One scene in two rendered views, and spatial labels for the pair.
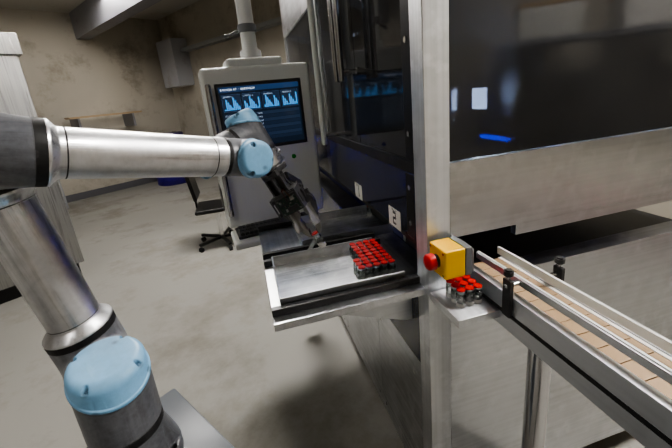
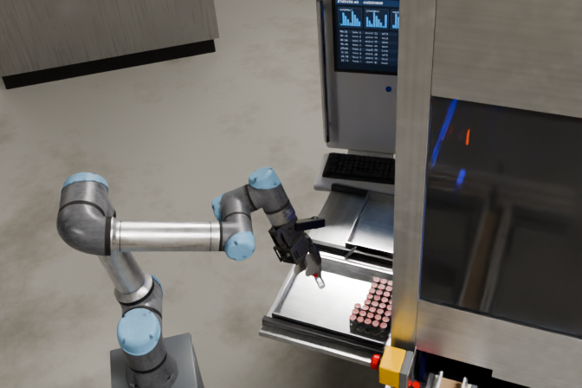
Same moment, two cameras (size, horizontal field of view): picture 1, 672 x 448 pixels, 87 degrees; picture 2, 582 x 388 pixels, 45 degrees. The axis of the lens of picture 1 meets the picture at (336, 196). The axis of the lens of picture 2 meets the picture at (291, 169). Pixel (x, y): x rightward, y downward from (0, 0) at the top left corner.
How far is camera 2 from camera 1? 140 cm
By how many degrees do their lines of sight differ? 41
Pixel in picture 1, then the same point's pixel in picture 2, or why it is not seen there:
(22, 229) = not seen: hidden behind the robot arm
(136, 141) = (156, 238)
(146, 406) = (152, 357)
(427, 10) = (400, 192)
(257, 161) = (237, 253)
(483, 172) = (455, 319)
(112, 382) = (135, 343)
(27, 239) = not seen: hidden behind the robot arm
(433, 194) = (398, 313)
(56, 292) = (119, 276)
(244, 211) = (345, 135)
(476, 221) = (444, 349)
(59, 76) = not seen: outside the picture
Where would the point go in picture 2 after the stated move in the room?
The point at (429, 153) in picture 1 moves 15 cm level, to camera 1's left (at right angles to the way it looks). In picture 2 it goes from (396, 286) to (343, 262)
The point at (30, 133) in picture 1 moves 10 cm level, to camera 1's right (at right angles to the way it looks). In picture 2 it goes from (103, 240) to (132, 255)
